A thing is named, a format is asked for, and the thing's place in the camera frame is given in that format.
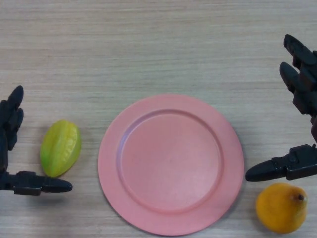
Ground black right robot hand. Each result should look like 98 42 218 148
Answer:
245 34 317 183

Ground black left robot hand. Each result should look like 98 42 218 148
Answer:
0 85 73 196

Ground yellow-green starfruit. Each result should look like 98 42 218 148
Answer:
40 119 82 178

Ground pink round plate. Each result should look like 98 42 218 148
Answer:
98 94 245 236

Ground orange pear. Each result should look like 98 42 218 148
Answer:
256 182 308 234

